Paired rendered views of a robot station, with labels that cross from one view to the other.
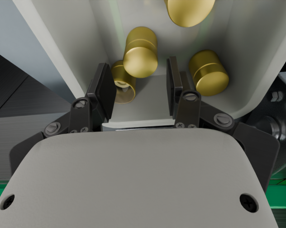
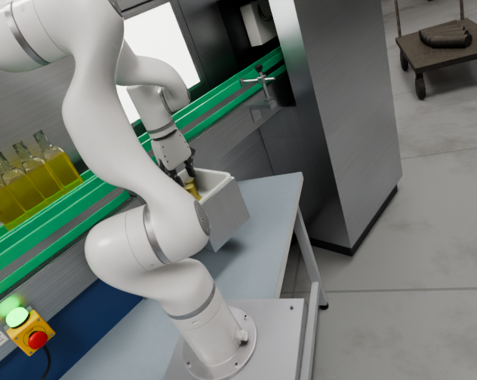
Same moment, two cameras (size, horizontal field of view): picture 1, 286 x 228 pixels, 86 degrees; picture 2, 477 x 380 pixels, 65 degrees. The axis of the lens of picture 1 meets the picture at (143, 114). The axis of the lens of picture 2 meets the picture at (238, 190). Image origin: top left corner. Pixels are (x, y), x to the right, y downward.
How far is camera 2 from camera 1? 1.07 m
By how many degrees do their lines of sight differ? 26
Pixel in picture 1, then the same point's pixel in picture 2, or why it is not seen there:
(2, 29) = (266, 186)
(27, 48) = (253, 188)
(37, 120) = (213, 158)
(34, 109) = (242, 166)
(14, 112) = (253, 155)
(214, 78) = not seen: hidden behind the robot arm
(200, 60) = not seen: hidden behind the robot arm
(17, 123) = (220, 152)
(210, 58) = not seen: hidden behind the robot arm
